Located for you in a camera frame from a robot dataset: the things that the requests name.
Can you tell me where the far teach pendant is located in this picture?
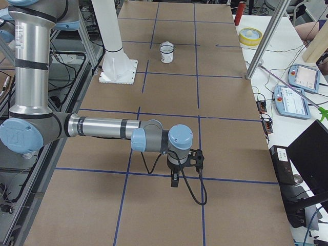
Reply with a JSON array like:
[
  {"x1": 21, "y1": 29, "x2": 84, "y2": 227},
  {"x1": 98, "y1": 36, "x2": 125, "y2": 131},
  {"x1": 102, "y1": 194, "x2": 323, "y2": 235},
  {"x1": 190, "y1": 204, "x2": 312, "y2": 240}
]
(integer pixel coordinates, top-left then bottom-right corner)
[{"x1": 288, "y1": 64, "x2": 320, "y2": 93}]

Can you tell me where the white camera stand pillar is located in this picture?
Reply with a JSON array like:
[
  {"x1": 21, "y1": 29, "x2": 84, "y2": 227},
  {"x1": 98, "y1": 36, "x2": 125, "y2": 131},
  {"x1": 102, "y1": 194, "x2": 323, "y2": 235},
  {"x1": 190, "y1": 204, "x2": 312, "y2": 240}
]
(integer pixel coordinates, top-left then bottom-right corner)
[{"x1": 92, "y1": 0, "x2": 138, "y2": 85}]

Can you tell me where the black laptop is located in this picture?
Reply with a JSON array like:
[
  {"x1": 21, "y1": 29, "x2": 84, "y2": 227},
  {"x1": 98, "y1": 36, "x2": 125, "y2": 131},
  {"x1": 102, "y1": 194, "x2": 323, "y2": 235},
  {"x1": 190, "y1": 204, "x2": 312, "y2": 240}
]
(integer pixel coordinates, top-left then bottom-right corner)
[{"x1": 287, "y1": 120, "x2": 328, "y2": 192}]

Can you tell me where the wooden beam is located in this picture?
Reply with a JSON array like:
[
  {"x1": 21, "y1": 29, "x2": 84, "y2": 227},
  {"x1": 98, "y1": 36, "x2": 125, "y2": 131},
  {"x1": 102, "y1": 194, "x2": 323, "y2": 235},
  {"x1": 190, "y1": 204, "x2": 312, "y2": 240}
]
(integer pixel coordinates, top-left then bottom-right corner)
[{"x1": 302, "y1": 19, "x2": 327, "y2": 63}]

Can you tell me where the upper orange connector block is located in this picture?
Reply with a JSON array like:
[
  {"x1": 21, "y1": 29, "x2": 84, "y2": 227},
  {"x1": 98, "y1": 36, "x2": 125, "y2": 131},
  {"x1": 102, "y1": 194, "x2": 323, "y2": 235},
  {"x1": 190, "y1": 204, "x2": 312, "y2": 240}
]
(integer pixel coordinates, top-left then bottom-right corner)
[{"x1": 256, "y1": 100, "x2": 267, "y2": 114}]

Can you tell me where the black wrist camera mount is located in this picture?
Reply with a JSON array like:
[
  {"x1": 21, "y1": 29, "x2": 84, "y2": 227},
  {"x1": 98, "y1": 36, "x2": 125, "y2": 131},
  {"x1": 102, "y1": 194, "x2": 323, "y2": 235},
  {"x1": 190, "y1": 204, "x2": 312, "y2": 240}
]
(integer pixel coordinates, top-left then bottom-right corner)
[{"x1": 184, "y1": 149, "x2": 204, "y2": 173}]

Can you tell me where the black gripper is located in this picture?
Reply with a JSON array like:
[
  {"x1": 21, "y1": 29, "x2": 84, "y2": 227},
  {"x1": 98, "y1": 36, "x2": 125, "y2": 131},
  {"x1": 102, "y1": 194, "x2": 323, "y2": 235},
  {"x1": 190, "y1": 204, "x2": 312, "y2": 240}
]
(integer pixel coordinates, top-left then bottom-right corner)
[{"x1": 169, "y1": 163, "x2": 181, "y2": 188}]

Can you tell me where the aluminium frame post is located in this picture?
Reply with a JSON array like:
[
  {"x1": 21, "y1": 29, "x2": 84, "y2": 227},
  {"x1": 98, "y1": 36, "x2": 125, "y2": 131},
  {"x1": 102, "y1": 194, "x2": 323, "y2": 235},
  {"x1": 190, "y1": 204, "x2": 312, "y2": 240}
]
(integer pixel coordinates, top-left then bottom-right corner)
[{"x1": 245, "y1": 0, "x2": 290, "y2": 80}]

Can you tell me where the orange connector block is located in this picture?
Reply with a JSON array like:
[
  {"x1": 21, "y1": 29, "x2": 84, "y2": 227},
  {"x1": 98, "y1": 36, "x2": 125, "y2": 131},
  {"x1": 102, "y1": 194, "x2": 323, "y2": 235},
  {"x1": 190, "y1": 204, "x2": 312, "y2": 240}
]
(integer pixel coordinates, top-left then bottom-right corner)
[
  {"x1": 256, "y1": 100, "x2": 267, "y2": 114},
  {"x1": 261, "y1": 118, "x2": 273, "y2": 134}
]

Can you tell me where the teach pendant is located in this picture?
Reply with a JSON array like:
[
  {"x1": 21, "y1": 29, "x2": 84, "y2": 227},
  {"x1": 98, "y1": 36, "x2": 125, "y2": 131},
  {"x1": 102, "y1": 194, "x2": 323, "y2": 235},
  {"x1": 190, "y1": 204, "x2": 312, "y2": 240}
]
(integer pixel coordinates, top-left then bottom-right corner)
[
  {"x1": 274, "y1": 85, "x2": 311, "y2": 119},
  {"x1": 288, "y1": 64, "x2": 320, "y2": 93}
]

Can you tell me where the near teach pendant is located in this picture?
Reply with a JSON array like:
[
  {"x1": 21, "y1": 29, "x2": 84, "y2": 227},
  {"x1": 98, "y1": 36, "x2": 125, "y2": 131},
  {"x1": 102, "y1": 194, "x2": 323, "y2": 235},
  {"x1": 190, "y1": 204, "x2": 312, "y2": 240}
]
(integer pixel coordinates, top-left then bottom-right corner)
[{"x1": 274, "y1": 85, "x2": 311, "y2": 119}]

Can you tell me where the green grabber stick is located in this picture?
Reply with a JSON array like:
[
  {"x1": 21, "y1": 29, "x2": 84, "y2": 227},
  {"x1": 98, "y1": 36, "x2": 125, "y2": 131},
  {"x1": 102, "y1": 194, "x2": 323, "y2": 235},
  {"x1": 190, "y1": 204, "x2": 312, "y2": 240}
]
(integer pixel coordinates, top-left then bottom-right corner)
[{"x1": 258, "y1": 64, "x2": 327, "y2": 121}]

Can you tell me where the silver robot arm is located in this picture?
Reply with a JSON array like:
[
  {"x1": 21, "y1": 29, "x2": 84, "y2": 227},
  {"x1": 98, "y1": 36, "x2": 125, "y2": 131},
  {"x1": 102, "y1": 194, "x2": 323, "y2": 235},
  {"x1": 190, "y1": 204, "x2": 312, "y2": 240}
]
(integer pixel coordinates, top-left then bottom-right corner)
[{"x1": 1, "y1": 1, "x2": 193, "y2": 187}]

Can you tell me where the yellow tape roll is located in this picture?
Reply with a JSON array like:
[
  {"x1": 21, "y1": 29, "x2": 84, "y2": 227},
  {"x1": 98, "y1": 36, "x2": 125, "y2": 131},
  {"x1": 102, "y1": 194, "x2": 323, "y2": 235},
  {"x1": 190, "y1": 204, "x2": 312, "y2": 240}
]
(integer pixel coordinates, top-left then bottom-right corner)
[{"x1": 238, "y1": 27, "x2": 263, "y2": 46}]

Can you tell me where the white enamel mug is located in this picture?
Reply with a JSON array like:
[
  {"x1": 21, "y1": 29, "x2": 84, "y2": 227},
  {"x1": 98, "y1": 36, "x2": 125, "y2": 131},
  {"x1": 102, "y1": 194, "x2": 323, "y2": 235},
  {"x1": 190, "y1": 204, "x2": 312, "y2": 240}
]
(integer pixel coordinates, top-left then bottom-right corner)
[{"x1": 160, "y1": 52, "x2": 174, "y2": 64}]

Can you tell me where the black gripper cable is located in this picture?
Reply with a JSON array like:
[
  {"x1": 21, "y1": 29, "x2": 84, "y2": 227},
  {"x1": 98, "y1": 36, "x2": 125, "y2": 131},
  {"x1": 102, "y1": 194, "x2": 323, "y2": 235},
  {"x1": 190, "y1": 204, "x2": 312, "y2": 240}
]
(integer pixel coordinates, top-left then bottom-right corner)
[{"x1": 140, "y1": 150, "x2": 208, "y2": 205}]

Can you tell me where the lower orange connector block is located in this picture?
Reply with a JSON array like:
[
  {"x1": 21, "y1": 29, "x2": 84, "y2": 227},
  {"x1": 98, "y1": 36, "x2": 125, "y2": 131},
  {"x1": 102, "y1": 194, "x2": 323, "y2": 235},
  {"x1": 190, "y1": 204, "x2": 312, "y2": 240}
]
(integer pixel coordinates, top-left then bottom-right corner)
[{"x1": 261, "y1": 118, "x2": 273, "y2": 134}]

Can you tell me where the red cylinder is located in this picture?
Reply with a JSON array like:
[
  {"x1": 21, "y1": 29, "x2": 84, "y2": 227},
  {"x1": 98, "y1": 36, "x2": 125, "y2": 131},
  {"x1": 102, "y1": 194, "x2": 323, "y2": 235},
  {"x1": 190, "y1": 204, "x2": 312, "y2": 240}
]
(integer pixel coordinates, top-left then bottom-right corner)
[{"x1": 234, "y1": 1, "x2": 246, "y2": 26}]

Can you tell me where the black computer box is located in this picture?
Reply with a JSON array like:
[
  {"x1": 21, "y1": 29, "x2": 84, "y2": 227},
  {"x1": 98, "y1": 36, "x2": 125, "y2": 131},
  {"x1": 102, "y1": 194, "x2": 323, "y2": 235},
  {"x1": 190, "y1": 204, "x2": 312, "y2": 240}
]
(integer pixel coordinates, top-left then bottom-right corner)
[{"x1": 270, "y1": 145, "x2": 320, "y2": 231}]

